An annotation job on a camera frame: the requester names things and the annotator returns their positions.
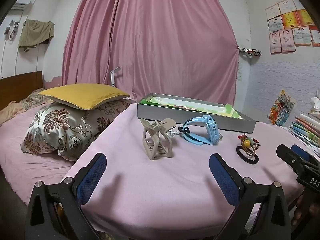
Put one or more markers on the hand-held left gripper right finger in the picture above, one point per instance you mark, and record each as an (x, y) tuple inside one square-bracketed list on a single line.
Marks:
[(222, 177)]

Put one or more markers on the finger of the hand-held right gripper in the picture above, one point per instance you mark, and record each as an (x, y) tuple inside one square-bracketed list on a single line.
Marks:
[(287, 156), (300, 151)]

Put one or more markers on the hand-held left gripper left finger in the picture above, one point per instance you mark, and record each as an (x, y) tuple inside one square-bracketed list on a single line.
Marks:
[(92, 180)]

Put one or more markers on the small red claw clip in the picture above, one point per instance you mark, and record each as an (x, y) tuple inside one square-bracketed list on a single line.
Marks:
[(240, 137)]

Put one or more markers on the blue digital watch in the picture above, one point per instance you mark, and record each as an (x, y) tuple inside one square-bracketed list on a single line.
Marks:
[(211, 127)]

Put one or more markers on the grey shallow box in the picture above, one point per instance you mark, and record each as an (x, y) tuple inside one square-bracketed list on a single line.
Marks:
[(187, 117)]

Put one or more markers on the beige hair claw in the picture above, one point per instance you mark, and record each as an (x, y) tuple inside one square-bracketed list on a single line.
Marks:
[(167, 123)]

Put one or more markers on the person's right hand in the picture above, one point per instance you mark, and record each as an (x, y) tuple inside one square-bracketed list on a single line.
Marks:
[(298, 210)]

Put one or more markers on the stack of books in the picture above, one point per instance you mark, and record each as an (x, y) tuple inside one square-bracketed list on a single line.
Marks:
[(305, 130)]

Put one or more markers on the white plastic bag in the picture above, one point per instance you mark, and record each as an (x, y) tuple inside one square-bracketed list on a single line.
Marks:
[(315, 107)]

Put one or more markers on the pink table cloth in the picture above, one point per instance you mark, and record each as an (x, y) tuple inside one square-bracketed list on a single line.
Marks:
[(150, 180)]

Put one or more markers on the floral satin pillow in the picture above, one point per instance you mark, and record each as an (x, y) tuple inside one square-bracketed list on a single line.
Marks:
[(62, 130)]

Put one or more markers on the pink bed sheet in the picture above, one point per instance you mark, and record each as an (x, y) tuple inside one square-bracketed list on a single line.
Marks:
[(25, 170)]

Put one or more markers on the watercolour paper box liner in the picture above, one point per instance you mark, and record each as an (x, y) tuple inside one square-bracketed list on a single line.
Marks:
[(190, 105)]

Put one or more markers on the yellow pillow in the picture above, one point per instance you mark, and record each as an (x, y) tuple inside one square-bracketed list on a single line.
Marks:
[(82, 96)]

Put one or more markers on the white paper strip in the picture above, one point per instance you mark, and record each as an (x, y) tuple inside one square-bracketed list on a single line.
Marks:
[(240, 71)]

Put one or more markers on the white folding lamp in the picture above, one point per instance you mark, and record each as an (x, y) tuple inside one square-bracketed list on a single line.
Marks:
[(113, 77)]

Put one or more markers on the beige floral quilt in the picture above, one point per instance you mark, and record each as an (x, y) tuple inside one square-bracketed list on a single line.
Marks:
[(15, 107)]

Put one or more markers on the wooden headboard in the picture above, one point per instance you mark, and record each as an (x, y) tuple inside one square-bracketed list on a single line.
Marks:
[(20, 82)]

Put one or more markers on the pink curtain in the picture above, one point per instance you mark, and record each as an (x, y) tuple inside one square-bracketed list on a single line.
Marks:
[(150, 42)]

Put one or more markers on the olive hanging cloth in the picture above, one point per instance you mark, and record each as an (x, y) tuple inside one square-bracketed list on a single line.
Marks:
[(36, 33)]

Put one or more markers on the white air conditioner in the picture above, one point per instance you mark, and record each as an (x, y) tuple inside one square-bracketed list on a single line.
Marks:
[(21, 6)]

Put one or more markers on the colourful figure wall sticker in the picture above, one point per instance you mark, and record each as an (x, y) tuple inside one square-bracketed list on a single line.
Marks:
[(282, 110)]

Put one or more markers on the group of wall certificates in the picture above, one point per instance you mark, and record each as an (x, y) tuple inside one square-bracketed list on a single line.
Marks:
[(287, 37)]

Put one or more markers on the metal wall hooks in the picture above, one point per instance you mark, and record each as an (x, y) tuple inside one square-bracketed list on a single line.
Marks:
[(12, 30)]

